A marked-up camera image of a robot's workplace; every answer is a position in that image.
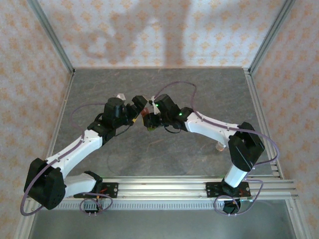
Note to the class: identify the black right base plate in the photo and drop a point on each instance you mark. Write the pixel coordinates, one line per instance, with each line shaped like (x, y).
(213, 190)

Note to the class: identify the aluminium frame leg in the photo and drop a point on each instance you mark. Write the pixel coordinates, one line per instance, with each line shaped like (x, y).
(25, 221)
(295, 221)

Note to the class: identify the green pill box marked Sun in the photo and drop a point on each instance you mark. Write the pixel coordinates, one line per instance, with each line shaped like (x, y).
(151, 129)

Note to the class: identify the aluminium frame post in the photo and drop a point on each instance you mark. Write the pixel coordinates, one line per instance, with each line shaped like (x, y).
(55, 41)
(269, 37)

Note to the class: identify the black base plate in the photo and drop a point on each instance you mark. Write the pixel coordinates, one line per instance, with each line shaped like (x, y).
(213, 190)
(112, 190)

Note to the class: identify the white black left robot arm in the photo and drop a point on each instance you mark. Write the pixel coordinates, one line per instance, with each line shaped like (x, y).
(79, 147)

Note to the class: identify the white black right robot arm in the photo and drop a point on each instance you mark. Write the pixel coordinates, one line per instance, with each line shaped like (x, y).
(211, 127)

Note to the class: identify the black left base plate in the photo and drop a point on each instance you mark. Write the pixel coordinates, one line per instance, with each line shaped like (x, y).
(112, 190)

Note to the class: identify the aluminium cross rail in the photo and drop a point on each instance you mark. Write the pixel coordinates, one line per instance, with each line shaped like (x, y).
(162, 189)

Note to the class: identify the aluminium table side rail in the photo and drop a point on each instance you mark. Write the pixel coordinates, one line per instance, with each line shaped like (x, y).
(65, 99)
(256, 99)

